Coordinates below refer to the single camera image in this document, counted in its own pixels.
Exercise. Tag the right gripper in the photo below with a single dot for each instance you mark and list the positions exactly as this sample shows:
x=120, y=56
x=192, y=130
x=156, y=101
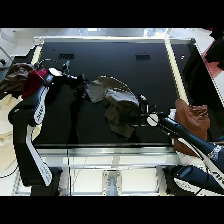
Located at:
x=133, y=118

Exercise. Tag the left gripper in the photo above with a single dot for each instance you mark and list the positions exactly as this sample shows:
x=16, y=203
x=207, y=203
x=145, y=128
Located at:
x=78, y=81

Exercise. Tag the olive green shirt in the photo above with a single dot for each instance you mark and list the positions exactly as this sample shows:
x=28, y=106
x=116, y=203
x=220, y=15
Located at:
x=117, y=104

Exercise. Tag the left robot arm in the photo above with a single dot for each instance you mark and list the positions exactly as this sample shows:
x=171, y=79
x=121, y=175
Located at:
x=25, y=116

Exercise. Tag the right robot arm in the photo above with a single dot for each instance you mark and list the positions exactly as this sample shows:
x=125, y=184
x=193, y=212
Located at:
x=186, y=135

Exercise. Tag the red garment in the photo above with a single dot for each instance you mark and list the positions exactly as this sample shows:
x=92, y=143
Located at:
x=33, y=83

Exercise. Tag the dark brown garment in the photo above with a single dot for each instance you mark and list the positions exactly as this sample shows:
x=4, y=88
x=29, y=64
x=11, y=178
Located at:
x=15, y=79

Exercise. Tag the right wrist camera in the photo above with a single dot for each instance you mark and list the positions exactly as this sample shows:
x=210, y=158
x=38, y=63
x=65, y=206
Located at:
x=143, y=102

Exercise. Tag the silver frame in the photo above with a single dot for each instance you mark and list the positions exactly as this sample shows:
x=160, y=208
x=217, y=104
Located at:
x=100, y=160

